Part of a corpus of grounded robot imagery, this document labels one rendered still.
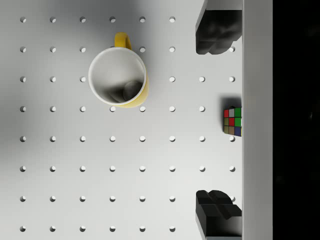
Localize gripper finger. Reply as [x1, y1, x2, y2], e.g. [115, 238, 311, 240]
[195, 0, 243, 55]
[195, 189, 243, 240]

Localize puzzle cube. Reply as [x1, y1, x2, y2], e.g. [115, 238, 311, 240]
[223, 106, 243, 137]

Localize yellow mug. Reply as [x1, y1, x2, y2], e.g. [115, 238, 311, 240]
[88, 31, 150, 109]

